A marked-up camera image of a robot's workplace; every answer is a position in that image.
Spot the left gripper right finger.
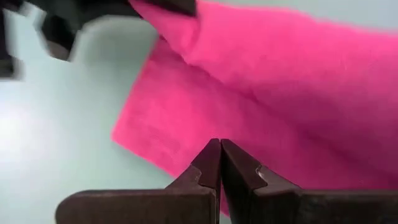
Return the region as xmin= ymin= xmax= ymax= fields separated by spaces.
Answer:
xmin=221 ymin=138 xmax=398 ymax=224

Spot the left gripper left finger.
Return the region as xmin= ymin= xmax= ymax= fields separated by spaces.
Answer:
xmin=55 ymin=138 xmax=222 ymax=224

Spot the pink towel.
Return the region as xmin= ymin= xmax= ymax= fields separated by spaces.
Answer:
xmin=111 ymin=0 xmax=398 ymax=218

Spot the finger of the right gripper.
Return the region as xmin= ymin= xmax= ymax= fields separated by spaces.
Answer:
xmin=146 ymin=0 xmax=198 ymax=17

